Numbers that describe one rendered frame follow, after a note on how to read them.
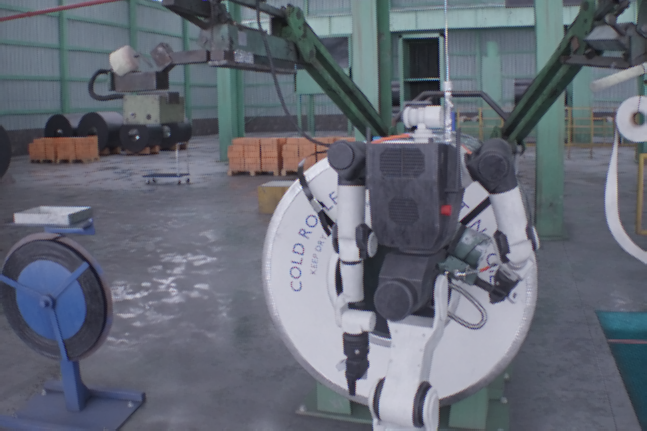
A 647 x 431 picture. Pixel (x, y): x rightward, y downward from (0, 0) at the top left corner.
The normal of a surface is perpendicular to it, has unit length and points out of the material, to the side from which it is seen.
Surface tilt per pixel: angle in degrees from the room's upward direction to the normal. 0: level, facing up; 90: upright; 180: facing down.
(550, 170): 90
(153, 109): 90
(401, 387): 49
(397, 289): 85
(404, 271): 40
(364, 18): 90
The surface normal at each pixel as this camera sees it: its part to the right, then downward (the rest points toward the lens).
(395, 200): -0.44, 0.29
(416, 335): -0.45, -0.34
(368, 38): -0.34, 0.12
